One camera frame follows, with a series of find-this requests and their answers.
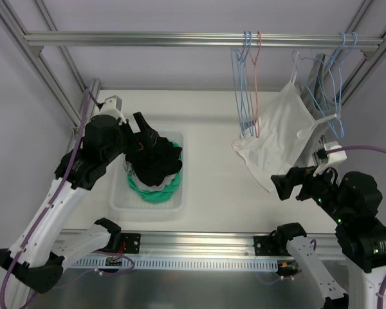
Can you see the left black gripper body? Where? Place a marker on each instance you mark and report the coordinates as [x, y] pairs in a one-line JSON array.
[[132, 136]]

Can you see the blue wire hanger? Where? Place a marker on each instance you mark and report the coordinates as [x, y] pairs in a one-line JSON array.
[[245, 105], [233, 54]]

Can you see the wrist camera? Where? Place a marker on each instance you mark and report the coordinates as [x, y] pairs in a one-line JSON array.
[[112, 106], [330, 155]]

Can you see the blue hanger far right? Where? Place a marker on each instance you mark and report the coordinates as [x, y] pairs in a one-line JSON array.
[[334, 66]]

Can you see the white tank top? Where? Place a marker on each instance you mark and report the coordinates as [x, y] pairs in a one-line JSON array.
[[285, 126]]

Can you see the light grey tank top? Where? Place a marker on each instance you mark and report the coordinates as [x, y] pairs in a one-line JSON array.
[[169, 185]]

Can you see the white plastic basket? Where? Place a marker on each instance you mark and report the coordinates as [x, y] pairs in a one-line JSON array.
[[125, 199]]

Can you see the dark grey tank top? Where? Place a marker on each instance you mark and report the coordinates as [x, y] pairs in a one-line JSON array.
[[318, 103]]

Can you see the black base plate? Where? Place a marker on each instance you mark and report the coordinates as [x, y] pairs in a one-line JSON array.
[[268, 246], [128, 243]]

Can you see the aluminium front rail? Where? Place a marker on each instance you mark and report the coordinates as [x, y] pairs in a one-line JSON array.
[[212, 244]]

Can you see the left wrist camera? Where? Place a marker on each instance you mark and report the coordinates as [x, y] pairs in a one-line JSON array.
[[112, 106]]

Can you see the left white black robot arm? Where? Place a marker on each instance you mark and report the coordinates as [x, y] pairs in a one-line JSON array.
[[33, 259]]

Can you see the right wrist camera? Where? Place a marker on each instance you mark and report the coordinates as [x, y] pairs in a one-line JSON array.
[[330, 155]]

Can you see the pink wire hanger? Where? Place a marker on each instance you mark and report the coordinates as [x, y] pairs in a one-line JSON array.
[[254, 99]]

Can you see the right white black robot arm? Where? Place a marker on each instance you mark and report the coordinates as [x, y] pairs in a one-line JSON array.
[[352, 203]]

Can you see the black tank top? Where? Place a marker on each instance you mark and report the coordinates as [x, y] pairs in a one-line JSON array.
[[152, 165]]

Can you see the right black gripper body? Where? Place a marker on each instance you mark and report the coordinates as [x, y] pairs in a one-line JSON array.
[[297, 179]]

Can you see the green tank top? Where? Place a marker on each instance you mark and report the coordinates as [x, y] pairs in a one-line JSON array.
[[156, 197]]

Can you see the aluminium hanging rail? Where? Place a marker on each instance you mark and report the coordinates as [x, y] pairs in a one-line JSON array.
[[173, 39]]

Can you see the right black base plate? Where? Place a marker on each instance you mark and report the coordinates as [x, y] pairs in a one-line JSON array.
[[268, 246]]

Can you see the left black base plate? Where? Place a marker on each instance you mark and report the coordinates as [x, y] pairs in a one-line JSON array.
[[128, 243]]

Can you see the white slotted cable duct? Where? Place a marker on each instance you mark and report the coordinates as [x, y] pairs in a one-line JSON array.
[[179, 263]]

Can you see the left aluminium frame post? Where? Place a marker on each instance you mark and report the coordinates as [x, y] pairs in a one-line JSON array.
[[38, 96]]

